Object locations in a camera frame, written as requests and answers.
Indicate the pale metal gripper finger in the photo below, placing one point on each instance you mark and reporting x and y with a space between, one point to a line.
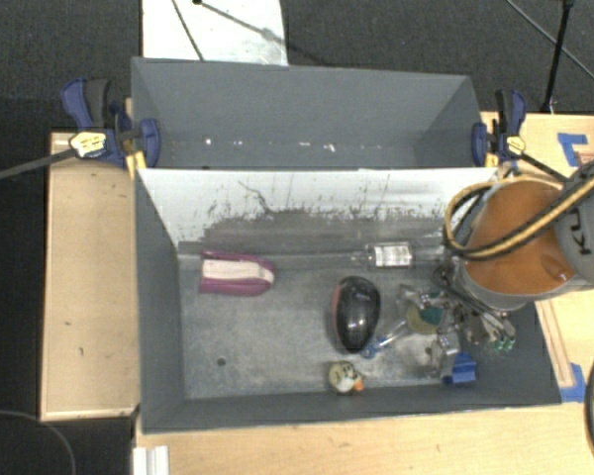
401 325
445 351

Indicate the teal and tan round object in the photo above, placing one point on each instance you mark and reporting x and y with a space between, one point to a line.
420 320

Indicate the blue plastic clip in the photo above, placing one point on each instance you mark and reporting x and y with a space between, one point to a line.
464 369

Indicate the small blue piece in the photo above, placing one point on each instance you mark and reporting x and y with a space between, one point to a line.
370 351

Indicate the black computer mouse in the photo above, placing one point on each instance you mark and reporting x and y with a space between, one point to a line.
356 314

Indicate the clear plastic bottle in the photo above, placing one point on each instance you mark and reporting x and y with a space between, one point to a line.
391 256

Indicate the white and orange toy bird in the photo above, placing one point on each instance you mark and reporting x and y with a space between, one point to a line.
345 377

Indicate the grey metal bin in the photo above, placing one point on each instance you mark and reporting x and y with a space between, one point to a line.
257 324

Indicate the purple and white stapler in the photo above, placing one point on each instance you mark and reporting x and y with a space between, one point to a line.
235 274

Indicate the pale wood board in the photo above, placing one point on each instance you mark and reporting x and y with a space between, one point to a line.
91 275

